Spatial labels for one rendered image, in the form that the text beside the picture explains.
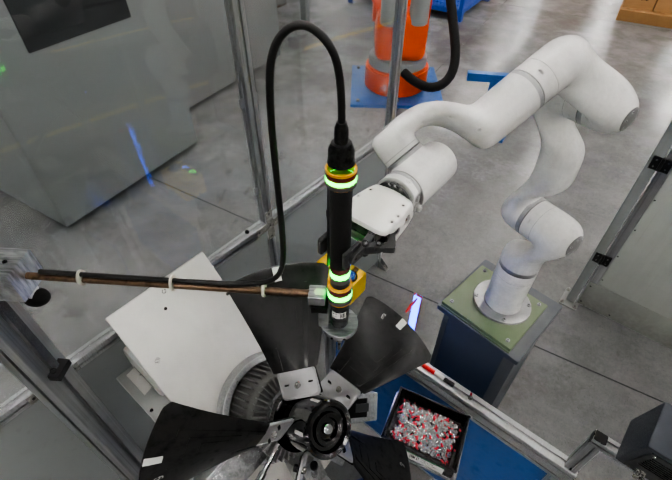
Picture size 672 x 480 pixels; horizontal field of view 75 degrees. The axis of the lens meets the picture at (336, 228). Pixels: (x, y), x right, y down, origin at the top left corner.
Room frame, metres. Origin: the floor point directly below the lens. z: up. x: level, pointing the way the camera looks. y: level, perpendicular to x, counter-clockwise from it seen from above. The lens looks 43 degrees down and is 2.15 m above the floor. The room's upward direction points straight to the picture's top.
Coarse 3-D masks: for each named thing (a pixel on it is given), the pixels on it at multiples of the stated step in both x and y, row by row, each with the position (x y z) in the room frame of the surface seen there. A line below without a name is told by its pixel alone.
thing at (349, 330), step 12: (312, 288) 0.48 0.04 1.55; (324, 288) 0.48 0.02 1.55; (312, 300) 0.46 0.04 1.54; (324, 300) 0.46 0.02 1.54; (312, 312) 0.46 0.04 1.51; (324, 312) 0.46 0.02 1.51; (324, 324) 0.46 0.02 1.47; (348, 324) 0.47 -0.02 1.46; (336, 336) 0.44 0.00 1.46; (348, 336) 0.44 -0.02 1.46
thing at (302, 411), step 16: (304, 400) 0.43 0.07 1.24; (320, 400) 0.41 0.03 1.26; (336, 400) 0.42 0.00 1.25; (272, 416) 0.41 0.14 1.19; (288, 416) 0.40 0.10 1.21; (304, 416) 0.38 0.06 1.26; (320, 416) 0.39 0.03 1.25; (336, 416) 0.39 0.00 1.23; (288, 432) 0.37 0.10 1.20; (304, 432) 0.35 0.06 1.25; (320, 432) 0.36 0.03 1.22; (336, 432) 0.37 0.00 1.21; (288, 448) 0.36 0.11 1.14; (304, 448) 0.33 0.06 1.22; (320, 448) 0.34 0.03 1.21; (336, 448) 0.34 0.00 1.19
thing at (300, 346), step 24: (288, 264) 0.64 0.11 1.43; (312, 264) 0.65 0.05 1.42; (240, 312) 0.57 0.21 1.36; (264, 312) 0.56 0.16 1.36; (288, 312) 0.56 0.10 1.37; (264, 336) 0.53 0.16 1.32; (288, 336) 0.52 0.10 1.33; (312, 336) 0.52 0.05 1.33; (288, 360) 0.49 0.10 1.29; (312, 360) 0.48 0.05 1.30
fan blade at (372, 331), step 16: (368, 304) 0.70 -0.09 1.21; (384, 304) 0.70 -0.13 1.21; (368, 320) 0.65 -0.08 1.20; (352, 336) 0.61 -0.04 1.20; (368, 336) 0.61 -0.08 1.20; (384, 336) 0.61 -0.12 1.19; (400, 336) 0.62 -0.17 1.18; (416, 336) 0.63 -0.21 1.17; (352, 352) 0.57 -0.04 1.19; (368, 352) 0.57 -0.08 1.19; (384, 352) 0.57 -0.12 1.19; (400, 352) 0.58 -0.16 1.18; (416, 352) 0.58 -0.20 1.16; (336, 368) 0.53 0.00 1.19; (352, 368) 0.53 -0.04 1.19; (368, 368) 0.53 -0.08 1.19; (384, 368) 0.53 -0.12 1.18; (400, 368) 0.54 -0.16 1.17; (352, 384) 0.49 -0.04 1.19; (368, 384) 0.49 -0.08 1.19
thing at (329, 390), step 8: (328, 376) 0.51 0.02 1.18; (336, 376) 0.51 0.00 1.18; (328, 384) 0.49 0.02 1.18; (336, 384) 0.49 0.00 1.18; (344, 384) 0.49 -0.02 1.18; (328, 392) 0.47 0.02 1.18; (336, 392) 0.47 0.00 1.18; (344, 392) 0.47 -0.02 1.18; (352, 392) 0.47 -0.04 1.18; (360, 392) 0.47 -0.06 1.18; (344, 400) 0.45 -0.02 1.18; (352, 400) 0.45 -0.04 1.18
